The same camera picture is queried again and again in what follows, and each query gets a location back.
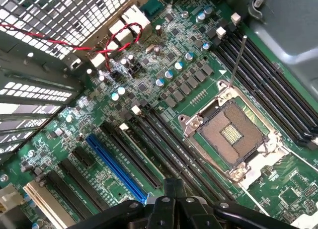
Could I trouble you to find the RAM slot black latches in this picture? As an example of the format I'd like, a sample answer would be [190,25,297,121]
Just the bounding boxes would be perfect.
[125,114,207,205]

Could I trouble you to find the RAM slot white latches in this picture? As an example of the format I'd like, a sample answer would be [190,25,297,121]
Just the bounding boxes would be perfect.
[118,122,174,190]
[131,105,224,205]
[216,26,318,144]

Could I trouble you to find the blue expansion slot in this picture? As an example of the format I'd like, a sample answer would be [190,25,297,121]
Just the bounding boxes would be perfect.
[85,135,150,205]

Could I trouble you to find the CPU socket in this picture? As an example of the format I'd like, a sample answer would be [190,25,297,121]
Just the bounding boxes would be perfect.
[178,79,290,190]

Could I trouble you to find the short black expansion slot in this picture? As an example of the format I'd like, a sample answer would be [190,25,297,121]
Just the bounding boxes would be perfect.
[72,147,96,169]

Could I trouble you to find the green Dell motherboard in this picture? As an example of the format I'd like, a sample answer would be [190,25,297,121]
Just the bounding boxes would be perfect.
[0,0,318,229]

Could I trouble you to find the cream expansion slot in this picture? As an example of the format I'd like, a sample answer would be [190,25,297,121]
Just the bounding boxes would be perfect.
[23,181,75,229]

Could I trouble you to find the white power connector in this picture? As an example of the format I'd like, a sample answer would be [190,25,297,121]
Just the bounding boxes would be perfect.
[0,184,24,213]

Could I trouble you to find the thin metal locking lever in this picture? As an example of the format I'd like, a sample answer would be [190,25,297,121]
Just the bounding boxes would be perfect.
[228,35,248,88]

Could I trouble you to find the silver rear port block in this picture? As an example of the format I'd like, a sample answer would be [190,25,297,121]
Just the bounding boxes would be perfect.
[86,52,106,68]
[121,4,152,34]
[108,19,136,46]

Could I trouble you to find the blue rear port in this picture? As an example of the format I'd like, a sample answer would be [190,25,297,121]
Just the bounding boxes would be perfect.
[140,0,165,17]

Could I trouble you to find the open metal PC case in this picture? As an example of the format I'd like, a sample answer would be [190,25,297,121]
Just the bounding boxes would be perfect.
[0,0,318,165]

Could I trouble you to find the red black twisted wire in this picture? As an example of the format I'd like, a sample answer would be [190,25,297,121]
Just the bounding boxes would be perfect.
[0,22,144,72]

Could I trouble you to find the black wire with clip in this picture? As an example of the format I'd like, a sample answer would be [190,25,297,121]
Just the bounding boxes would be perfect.
[248,0,271,18]

